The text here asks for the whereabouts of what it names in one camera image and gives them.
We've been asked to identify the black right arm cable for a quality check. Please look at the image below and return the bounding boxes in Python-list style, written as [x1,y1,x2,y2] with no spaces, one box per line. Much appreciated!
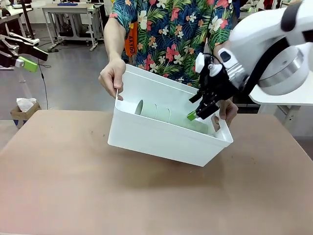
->
[243,45,272,96]

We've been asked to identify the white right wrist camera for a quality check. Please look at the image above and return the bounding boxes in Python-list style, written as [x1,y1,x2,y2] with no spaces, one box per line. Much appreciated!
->
[195,52,221,76]

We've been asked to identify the black floor cable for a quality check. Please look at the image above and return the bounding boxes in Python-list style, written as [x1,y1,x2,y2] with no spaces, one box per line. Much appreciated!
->
[40,70,49,111]

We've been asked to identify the floral hawaiian shirt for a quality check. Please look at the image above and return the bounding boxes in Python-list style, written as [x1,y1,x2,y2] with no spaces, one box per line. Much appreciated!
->
[109,0,239,89]

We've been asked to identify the person's right forearm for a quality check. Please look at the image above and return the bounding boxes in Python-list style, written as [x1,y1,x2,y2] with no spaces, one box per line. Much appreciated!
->
[103,16,127,65]

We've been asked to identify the white plastic basket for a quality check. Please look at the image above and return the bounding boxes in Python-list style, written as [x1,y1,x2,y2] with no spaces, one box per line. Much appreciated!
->
[107,64,234,168]

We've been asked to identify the cardboard box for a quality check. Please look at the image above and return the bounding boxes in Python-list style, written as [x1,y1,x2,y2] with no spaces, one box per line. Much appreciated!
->
[10,101,42,128]

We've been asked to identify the orange shorts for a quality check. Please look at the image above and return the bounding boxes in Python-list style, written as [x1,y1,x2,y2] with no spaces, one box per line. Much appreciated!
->
[124,23,139,59]

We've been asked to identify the white workbench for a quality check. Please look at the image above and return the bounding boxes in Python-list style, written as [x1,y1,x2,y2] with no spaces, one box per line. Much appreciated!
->
[0,6,34,37]

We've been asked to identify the person's left hand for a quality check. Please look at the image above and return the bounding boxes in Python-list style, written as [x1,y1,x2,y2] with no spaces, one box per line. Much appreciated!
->
[218,99,239,127]

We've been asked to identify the black pole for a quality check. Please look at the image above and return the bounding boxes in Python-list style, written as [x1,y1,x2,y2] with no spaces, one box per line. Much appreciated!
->
[20,0,35,40]

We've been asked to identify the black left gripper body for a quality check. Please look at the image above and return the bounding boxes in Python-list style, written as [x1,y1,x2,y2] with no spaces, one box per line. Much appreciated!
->
[0,34,20,67]

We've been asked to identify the person's left forearm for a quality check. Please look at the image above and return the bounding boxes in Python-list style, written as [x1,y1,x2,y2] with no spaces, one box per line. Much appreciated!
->
[213,40,232,59]

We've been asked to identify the person's right hand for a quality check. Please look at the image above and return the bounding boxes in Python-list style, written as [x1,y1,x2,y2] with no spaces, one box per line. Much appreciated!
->
[98,58,127,101]

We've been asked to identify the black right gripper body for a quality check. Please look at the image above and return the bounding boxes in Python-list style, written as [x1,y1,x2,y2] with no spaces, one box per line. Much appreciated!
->
[198,70,239,102]

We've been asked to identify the white tissue paper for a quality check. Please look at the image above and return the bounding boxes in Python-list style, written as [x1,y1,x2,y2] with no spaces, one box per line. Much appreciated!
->
[16,97,38,111]

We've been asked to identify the white wheeled table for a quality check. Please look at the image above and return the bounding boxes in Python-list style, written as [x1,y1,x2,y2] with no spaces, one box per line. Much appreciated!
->
[42,6,105,51]

